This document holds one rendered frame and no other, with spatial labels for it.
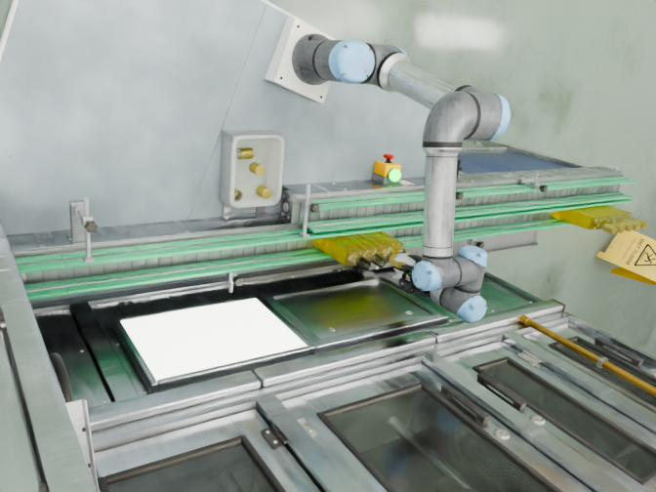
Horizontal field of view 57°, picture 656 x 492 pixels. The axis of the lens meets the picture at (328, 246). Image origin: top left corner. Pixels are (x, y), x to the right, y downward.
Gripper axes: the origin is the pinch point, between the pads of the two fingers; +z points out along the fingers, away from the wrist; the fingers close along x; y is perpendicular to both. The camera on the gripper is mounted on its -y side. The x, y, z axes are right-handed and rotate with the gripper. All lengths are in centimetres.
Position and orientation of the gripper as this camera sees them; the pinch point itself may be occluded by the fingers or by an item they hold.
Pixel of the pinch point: (399, 263)
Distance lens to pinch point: 186.9
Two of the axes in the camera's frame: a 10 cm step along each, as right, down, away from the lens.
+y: -8.4, 1.0, -5.3
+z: -5.3, -3.4, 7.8
